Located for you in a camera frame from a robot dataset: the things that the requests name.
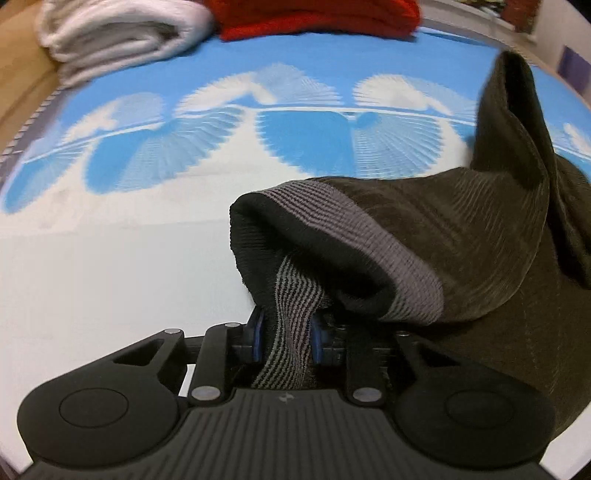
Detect dark brown corduroy pants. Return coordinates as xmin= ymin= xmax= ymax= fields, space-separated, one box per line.
xmin=229 ymin=51 xmax=590 ymax=432

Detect blue white patterned bed sheet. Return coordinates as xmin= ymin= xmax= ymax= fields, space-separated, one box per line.
xmin=1 ymin=32 xmax=590 ymax=479

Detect red folded garment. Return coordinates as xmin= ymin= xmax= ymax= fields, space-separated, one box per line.
xmin=204 ymin=0 xmax=422 ymax=41

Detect white folded towel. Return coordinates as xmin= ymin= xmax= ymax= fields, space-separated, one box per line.
xmin=36 ymin=0 xmax=214 ymax=87

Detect purple box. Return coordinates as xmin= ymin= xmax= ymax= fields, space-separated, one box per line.
xmin=558 ymin=46 xmax=591 ymax=94

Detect wooden bed frame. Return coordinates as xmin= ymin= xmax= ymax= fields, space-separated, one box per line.
xmin=0 ymin=1 xmax=59 ymax=148

